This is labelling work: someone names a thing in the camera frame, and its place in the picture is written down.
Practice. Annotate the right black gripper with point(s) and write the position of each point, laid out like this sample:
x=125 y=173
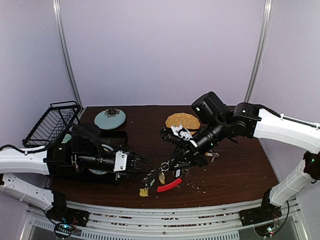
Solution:
x=191 y=154

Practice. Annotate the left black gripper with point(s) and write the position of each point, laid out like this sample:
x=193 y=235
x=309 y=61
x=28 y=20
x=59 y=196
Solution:
x=131 y=156

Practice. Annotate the keyring bundle with coloured tags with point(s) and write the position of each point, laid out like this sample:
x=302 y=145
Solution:
x=159 y=174

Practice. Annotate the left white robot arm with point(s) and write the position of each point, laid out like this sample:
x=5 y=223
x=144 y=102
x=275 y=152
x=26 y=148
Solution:
x=24 y=160

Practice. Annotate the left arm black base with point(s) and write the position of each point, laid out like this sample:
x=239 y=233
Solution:
x=65 y=219

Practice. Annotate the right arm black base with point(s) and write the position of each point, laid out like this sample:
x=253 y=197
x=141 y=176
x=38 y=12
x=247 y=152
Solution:
x=265 y=212

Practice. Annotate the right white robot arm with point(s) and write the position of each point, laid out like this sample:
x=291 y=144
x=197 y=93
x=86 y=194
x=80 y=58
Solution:
x=250 y=121

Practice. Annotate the keys with yellow tag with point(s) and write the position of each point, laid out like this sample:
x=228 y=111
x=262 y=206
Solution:
x=212 y=155

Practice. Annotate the yellow dotted plate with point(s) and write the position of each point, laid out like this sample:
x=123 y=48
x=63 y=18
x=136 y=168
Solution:
x=186 y=120

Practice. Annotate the light blue flower plate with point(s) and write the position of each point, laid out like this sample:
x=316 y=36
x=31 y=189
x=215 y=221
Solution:
x=110 y=118

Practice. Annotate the light green bowl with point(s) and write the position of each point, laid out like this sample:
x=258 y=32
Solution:
x=66 y=138

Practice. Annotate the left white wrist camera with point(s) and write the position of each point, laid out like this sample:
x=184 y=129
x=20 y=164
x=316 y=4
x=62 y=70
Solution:
x=120 y=163

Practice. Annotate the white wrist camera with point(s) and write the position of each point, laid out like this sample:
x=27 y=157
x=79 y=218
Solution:
x=120 y=163
x=176 y=134

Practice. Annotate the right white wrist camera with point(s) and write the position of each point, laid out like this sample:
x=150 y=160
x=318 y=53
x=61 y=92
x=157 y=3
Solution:
x=176 y=134

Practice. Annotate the black wire dish rack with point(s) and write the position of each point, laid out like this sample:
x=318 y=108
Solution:
x=80 y=152

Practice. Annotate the aluminium slotted front rail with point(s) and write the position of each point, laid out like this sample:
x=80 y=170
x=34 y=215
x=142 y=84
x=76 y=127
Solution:
x=221 y=222

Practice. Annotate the right aluminium frame post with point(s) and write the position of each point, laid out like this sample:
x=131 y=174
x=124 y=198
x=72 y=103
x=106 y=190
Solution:
x=260 y=51

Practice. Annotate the aluminium frame post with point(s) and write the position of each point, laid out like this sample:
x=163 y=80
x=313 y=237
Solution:
x=260 y=51
x=56 y=4

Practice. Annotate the left aluminium frame post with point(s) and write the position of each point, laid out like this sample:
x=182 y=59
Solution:
x=56 y=4

